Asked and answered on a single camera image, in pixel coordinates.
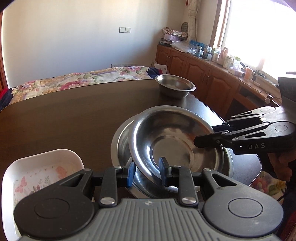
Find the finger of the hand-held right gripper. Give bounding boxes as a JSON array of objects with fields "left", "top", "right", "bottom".
[
  {"left": 211, "top": 106, "right": 278, "bottom": 133},
  {"left": 194, "top": 122, "right": 272, "bottom": 149}
]

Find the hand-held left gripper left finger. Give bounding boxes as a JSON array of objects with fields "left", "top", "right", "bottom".
[{"left": 60, "top": 160, "right": 136, "bottom": 207}]

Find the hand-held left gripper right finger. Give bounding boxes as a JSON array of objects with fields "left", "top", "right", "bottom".
[{"left": 159, "top": 157, "right": 241, "bottom": 207}]

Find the large steel bowl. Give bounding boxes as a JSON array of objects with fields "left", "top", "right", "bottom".
[{"left": 110, "top": 113, "right": 234, "bottom": 199}]

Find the medium steel bowl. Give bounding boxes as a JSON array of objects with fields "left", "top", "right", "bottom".
[{"left": 128, "top": 106, "right": 225, "bottom": 186}]

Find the floral plate with pink butterflies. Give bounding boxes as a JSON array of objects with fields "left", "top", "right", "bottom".
[{"left": 1, "top": 149, "right": 85, "bottom": 241}]

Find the person's right hand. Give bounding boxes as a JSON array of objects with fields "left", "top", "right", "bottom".
[{"left": 271, "top": 151, "right": 296, "bottom": 182}]

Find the dark grey box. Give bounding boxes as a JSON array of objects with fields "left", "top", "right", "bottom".
[{"left": 277, "top": 76, "right": 296, "bottom": 103}]

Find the floral cloth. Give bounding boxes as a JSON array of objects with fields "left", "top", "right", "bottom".
[{"left": 250, "top": 173, "right": 287, "bottom": 201}]

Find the wooden cabinet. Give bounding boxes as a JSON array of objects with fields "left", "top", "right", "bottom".
[{"left": 156, "top": 44, "right": 281, "bottom": 121}]

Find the small steel bowl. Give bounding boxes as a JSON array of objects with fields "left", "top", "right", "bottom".
[{"left": 155, "top": 74, "right": 196, "bottom": 99}]

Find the row of bottles and jars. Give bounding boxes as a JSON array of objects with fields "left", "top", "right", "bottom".
[{"left": 189, "top": 39, "right": 258, "bottom": 80}]

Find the white carton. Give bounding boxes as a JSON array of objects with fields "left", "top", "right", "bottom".
[{"left": 152, "top": 62, "right": 168, "bottom": 75}]

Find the clear plastic bag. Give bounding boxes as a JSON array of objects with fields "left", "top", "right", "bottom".
[{"left": 172, "top": 41, "right": 197, "bottom": 54}]

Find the window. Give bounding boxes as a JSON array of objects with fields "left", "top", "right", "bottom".
[{"left": 214, "top": 0, "right": 296, "bottom": 79}]

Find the floral bedspread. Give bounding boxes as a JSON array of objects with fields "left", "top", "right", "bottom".
[{"left": 11, "top": 66, "right": 158, "bottom": 100}]

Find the patterned paper bundle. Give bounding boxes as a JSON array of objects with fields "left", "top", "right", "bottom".
[{"left": 162, "top": 26, "right": 185, "bottom": 37}]

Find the patterned curtain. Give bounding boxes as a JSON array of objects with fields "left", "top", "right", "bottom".
[{"left": 186, "top": 0, "right": 209, "bottom": 42}]

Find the dark blue cloth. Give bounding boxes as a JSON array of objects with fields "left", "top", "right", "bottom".
[{"left": 0, "top": 93, "right": 15, "bottom": 112}]

